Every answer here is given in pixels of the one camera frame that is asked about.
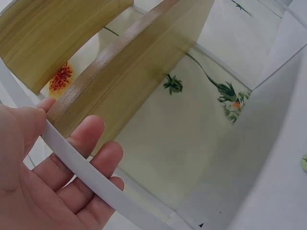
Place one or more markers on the person's left hand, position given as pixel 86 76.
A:
pixel 28 198

